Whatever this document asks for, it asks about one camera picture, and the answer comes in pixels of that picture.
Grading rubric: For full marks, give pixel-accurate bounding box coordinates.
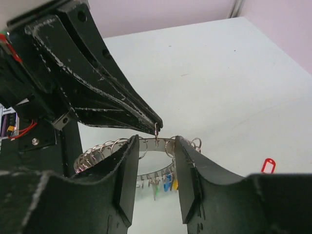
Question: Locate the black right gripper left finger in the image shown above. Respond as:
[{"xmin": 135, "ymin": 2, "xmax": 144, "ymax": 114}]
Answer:
[{"xmin": 0, "ymin": 136, "xmax": 139, "ymax": 234}]

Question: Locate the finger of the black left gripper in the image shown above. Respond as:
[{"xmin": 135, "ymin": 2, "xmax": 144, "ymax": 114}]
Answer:
[{"xmin": 58, "ymin": 3, "xmax": 163, "ymax": 128}]

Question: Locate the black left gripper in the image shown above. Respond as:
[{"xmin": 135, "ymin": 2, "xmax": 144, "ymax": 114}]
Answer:
[{"xmin": 0, "ymin": 12, "xmax": 158, "ymax": 135}]

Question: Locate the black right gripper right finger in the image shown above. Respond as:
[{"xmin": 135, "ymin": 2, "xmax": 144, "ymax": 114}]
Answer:
[{"xmin": 175, "ymin": 136, "xmax": 312, "ymax": 234}]

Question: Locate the large keyring with many rings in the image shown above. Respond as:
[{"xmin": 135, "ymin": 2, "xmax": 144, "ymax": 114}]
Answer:
[{"xmin": 74, "ymin": 122, "xmax": 202, "ymax": 201}]

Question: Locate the key with red tag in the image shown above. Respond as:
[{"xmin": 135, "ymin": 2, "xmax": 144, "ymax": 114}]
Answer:
[{"xmin": 261, "ymin": 158, "xmax": 276, "ymax": 174}]

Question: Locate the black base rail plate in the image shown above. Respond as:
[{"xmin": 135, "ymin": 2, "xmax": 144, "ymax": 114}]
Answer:
[{"xmin": 0, "ymin": 120, "xmax": 82, "ymax": 177}]

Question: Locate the aluminium frame post right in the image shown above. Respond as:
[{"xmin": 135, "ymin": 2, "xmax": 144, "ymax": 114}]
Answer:
[{"xmin": 228, "ymin": 0, "xmax": 245, "ymax": 19}]

